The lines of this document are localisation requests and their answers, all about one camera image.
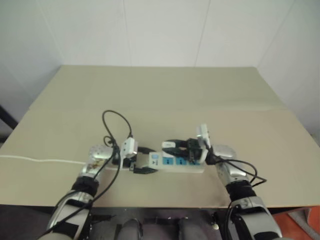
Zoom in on white power strip cord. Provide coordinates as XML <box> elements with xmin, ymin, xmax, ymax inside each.
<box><xmin>0</xmin><ymin>154</ymin><xmax>120</xmax><ymax>172</ymax></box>

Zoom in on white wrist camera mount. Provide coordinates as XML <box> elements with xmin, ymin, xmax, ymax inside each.
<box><xmin>195</xmin><ymin>122</ymin><xmax>213</xmax><ymax>165</ymax></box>
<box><xmin>119</xmin><ymin>137</ymin><xmax>139</xmax><ymax>169</ymax></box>

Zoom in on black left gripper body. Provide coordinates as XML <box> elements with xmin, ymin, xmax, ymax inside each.
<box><xmin>124</xmin><ymin>156</ymin><xmax>138</xmax><ymax>174</ymax></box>

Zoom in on black frame under table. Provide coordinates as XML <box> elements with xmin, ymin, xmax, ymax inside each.
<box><xmin>0</xmin><ymin>203</ymin><xmax>273</xmax><ymax>240</ymax></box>

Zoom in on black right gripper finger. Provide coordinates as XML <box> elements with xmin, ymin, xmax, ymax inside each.
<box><xmin>162</xmin><ymin>147</ymin><xmax>188</xmax><ymax>157</ymax></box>
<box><xmin>166</xmin><ymin>138</ymin><xmax>189</xmax><ymax>149</ymax></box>

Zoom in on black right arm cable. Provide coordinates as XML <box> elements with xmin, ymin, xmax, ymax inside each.
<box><xmin>208</xmin><ymin>147</ymin><xmax>268</xmax><ymax>240</ymax></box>

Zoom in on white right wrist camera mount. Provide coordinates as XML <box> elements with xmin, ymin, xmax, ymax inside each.
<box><xmin>195</xmin><ymin>122</ymin><xmax>213</xmax><ymax>165</ymax></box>

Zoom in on orange object on floor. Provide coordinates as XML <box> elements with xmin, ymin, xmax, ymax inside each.
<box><xmin>268</xmin><ymin>204</ymin><xmax>320</xmax><ymax>240</ymax></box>

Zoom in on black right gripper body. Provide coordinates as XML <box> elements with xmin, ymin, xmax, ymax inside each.
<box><xmin>186</xmin><ymin>138</ymin><xmax>203</xmax><ymax>165</ymax></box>

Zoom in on white power strip blue sockets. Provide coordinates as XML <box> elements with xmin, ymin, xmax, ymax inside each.
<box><xmin>117</xmin><ymin>150</ymin><xmax>205</xmax><ymax>175</ymax></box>

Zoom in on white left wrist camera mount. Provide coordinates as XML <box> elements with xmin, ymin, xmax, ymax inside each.
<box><xmin>119</xmin><ymin>137</ymin><xmax>139</xmax><ymax>169</ymax></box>

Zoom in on dark slanted bar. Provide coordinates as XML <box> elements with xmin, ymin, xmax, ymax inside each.
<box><xmin>0</xmin><ymin>104</ymin><xmax>20</xmax><ymax>142</ymax></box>

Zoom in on dark rounded shape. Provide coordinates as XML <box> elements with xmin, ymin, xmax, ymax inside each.
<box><xmin>119</xmin><ymin>218</ymin><xmax>144</xmax><ymax>240</ymax></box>

